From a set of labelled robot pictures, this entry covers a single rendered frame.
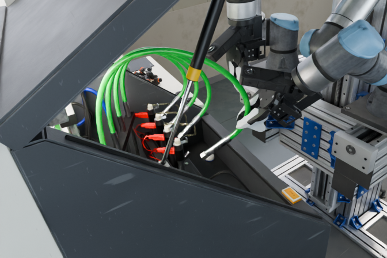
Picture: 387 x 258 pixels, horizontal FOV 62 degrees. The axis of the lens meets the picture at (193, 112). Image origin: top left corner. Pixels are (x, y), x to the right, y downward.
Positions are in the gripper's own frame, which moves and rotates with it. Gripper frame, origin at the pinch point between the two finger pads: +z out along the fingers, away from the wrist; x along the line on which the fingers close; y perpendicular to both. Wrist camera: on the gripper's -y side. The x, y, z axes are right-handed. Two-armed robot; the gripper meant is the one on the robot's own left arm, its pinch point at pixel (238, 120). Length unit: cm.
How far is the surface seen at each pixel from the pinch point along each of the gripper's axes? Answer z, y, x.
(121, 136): 33.9, -18.5, 3.5
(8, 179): -5, -38, -39
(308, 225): 0.4, 23.7, -18.7
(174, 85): 50, 0, 57
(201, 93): 162, 76, 202
